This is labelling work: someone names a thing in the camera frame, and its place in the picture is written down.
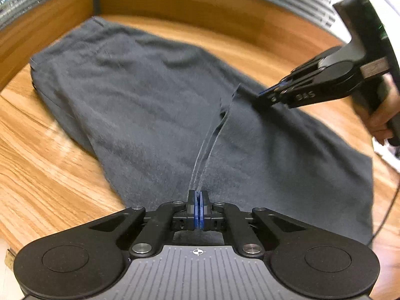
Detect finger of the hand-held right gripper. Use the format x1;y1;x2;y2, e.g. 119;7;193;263
259;48;343;97
254;69;354;111

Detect black cable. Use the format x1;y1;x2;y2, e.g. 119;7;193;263
367;175;400;247

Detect dark grey pants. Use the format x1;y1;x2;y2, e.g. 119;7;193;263
30;17;376;247

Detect person's right hand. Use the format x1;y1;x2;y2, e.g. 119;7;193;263
365;74;400;146

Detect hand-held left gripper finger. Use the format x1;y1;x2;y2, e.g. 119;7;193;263
199;190;308;256
90;190;200;256

